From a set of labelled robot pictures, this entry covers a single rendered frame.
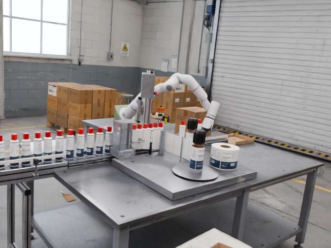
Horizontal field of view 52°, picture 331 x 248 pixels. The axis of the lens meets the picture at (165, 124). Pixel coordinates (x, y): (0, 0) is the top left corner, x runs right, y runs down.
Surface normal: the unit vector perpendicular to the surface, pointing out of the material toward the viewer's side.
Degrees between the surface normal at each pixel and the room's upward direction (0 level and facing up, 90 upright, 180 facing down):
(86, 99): 91
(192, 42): 90
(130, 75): 90
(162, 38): 90
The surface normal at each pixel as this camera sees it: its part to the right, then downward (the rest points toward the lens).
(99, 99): 0.73, 0.22
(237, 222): -0.77, 0.07
